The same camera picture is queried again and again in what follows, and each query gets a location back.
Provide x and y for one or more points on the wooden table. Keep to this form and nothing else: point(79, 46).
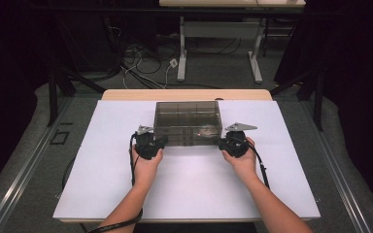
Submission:
point(175, 94)

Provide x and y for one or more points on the person's right hand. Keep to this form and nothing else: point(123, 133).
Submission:
point(246, 163)

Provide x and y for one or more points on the black table grommet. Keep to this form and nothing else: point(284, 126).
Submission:
point(219, 98)

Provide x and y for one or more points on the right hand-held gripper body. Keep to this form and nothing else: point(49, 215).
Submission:
point(238, 145)

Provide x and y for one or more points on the metal floor rail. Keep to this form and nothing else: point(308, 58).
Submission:
point(335, 165)
point(29, 165)

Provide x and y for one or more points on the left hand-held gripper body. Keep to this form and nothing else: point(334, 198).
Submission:
point(145, 145)

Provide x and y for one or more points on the white plug adapter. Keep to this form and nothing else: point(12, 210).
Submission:
point(173, 63)

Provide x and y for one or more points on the white-legged desk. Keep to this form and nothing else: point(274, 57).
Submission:
point(220, 29)

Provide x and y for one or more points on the smoky clear plastic drawer cabinet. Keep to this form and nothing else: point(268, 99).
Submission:
point(187, 116)

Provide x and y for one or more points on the black metal stand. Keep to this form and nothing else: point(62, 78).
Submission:
point(52, 97)
point(319, 103)

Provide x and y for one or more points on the dark curtain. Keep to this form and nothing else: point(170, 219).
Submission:
point(3, 97)
point(366, 97)

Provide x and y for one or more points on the person's left hand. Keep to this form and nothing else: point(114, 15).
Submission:
point(145, 171)

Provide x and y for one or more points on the white table board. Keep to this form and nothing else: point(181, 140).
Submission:
point(191, 197)

